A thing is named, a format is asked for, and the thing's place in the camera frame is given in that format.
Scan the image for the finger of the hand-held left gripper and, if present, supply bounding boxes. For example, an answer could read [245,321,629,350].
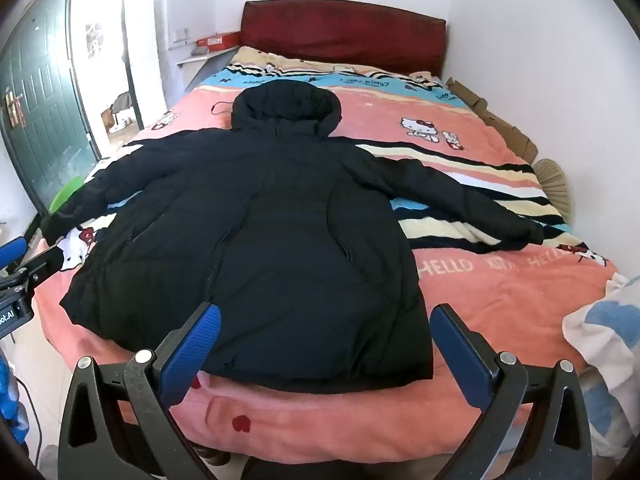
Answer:
[22,247,65,293]
[0,236,27,270]

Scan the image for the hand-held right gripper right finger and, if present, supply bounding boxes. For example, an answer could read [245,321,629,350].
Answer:
[429,304,593,480]

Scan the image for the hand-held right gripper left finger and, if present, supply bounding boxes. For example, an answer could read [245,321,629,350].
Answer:
[59,302,223,480]

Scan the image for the black hooded puffer jacket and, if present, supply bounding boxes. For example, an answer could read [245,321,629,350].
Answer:
[40,79,551,395]

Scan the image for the green plastic object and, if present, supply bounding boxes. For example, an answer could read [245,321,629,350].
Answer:
[50,175,83,213]

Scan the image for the pink cartoon printed blanket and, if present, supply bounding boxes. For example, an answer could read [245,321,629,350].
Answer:
[37,45,621,466]

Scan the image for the red door decoration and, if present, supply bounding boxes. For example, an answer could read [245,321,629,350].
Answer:
[2,92,26,128]

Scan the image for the white and blue cloth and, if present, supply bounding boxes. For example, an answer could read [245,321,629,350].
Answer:
[562,272,640,456]

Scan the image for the green door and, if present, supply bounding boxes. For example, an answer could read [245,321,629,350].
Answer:
[0,0,101,211]

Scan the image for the woven straw fan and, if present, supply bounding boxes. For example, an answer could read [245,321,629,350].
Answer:
[531,158,573,216]

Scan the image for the flattened cardboard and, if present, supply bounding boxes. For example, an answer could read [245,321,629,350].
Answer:
[445,77,538,163]

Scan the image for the white bedside shelf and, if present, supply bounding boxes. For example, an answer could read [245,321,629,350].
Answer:
[177,46,241,96]

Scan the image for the red box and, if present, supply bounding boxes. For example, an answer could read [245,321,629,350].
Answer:
[196,31,241,51]

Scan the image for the dark red headboard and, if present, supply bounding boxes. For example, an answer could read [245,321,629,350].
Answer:
[239,0,447,77]

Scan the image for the paper wall poster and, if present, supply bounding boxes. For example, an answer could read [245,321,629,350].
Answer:
[85,22,106,58]

